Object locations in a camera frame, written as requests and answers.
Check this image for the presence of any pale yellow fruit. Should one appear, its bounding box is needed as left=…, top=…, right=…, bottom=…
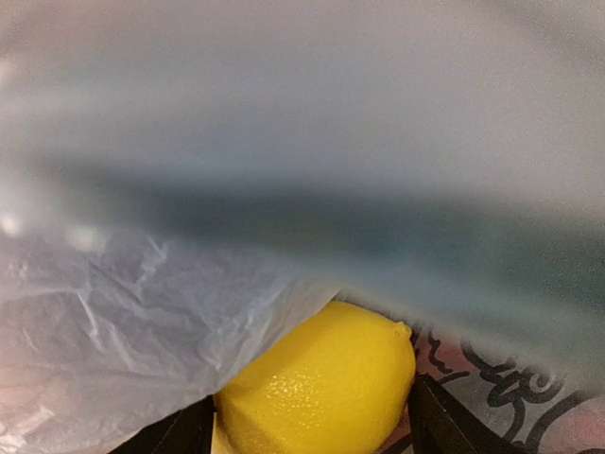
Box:
left=214, top=301, right=416, bottom=453

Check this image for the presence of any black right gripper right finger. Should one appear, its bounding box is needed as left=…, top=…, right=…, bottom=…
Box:
left=407, top=375, right=524, bottom=454

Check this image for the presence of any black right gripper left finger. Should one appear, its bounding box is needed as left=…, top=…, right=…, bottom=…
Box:
left=111, top=396, right=215, bottom=454

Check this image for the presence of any light blue plastic bag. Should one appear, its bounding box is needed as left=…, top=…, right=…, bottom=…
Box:
left=1, top=1, right=604, bottom=453

